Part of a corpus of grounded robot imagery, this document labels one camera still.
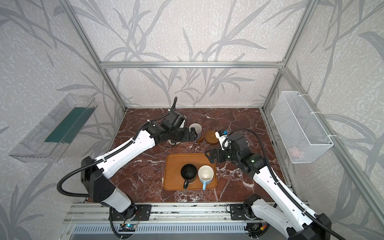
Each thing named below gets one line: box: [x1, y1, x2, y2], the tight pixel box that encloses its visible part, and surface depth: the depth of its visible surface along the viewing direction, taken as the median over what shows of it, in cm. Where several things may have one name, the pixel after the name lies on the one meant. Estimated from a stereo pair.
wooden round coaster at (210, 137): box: [204, 130, 219, 144], surface depth 104 cm
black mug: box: [180, 163, 197, 189], surface depth 80 cm
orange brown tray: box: [164, 153, 218, 191], surface depth 88 cm
